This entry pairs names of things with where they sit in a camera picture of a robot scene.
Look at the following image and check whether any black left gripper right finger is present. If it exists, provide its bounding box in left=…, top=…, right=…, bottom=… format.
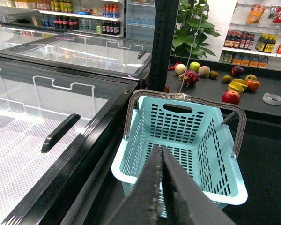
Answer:
left=162, top=145, right=235, bottom=225

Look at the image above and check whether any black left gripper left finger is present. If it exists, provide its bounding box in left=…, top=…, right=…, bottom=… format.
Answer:
left=106, top=145, right=163, bottom=225

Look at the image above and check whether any light blue plastic basket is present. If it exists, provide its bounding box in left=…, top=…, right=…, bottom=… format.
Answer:
left=111, top=96, right=248, bottom=209

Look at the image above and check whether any grey basket handle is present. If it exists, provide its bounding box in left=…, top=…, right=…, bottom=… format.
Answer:
left=123, top=89, right=247, bottom=157

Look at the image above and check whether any red apple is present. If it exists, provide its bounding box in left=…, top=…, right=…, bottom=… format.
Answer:
left=222, top=90, right=241, bottom=105

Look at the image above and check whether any near glass freezer lid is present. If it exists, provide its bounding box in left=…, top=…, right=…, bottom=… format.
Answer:
left=0, top=57, right=138, bottom=225

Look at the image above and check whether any glass freezer lid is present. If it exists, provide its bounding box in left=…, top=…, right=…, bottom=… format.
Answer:
left=0, top=31, right=153, bottom=80
left=0, top=57, right=138, bottom=225

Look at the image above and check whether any pink dragon fruit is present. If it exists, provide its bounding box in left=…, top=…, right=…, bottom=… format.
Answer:
left=178, top=70, right=199, bottom=87

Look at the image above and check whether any yellow star fruit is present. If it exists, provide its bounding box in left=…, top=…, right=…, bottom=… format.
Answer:
left=228, top=79, right=248, bottom=94

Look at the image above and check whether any brown kiwi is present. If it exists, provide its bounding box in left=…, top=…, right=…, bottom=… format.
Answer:
left=222, top=75, right=233, bottom=83
left=209, top=71, right=219, bottom=80

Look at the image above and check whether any clear tape roll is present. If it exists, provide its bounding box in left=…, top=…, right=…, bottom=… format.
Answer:
left=262, top=93, right=281, bottom=106

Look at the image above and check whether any orange persimmon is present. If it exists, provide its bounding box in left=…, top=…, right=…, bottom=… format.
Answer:
left=246, top=79, right=260, bottom=91

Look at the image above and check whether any pale peach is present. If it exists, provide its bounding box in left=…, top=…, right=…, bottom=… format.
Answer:
left=198, top=66, right=211, bottom=77

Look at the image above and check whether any white round onion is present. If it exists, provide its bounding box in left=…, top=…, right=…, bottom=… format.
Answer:
left=174, top=63, right=186, bottom=75

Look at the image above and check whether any red chili pepper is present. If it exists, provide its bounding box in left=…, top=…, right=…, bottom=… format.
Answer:
left=168, top=62, right=180, bottom=71

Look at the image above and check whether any green apple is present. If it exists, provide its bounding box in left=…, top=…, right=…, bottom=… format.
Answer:
left=189, top=62, right=201, bottom=73

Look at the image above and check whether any dark purple fruit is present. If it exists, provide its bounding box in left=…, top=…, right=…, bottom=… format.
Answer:
left=231, top=66, right=244, bottom=76

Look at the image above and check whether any far glass freezer lid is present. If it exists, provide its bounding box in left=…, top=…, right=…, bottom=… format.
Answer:
left=0, top=31, right=153, bottom=80

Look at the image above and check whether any green potted plant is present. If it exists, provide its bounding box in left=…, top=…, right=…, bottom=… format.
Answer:
left=171, top=0, right=220, bottom=59

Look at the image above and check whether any black freezer lid handle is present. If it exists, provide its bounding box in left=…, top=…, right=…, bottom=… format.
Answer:
left=41, top=113, right=81, bottom=154

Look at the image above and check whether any small red fruit by post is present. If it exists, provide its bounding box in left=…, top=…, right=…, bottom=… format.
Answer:
left=164, top=85, right=169, bottom=93

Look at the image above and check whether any white hanging cord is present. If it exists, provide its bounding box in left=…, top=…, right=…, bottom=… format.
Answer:
left=178, top=0, right=207, bottom=94

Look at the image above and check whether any black metal post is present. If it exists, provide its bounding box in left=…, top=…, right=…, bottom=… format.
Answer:
left=148, top=0, right=180, bottom=92

